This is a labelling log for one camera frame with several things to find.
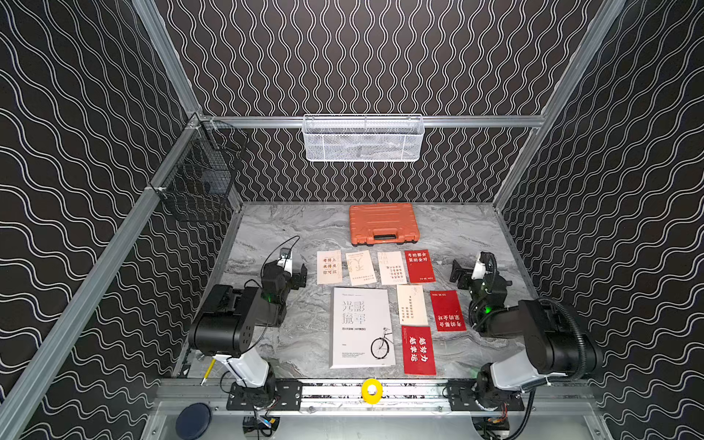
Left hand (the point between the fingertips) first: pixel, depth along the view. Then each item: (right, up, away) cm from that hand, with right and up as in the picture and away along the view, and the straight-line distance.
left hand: (296, 260), depth 94 cm
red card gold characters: (+39, -27, -13) cm, 49 cm away
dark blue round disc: (-21, -38, -25) cm, 50 cm away
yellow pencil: (-22, -30, -16) cm, 40 cm away
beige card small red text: (+34, -3, +6) cm, 34 cm away
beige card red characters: (+11, -3, +6) cm, 13 cm away
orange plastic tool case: (+32, +13, +16) cm, 38 cm away
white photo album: (+22, -20, -11) cm, 31 cm away
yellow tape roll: (+25, -35, -21) cm, 48 cm away
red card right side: (+51, -16, -4) cm, 53 cm away
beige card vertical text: (+39, -15, -2) cm, 42 cm away
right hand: (+59, 0, -2) cm, 59 cm away
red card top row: (+44, -3, +7) cm, 45 cm away
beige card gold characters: (+22, -3, +6) cm, 23 cm away
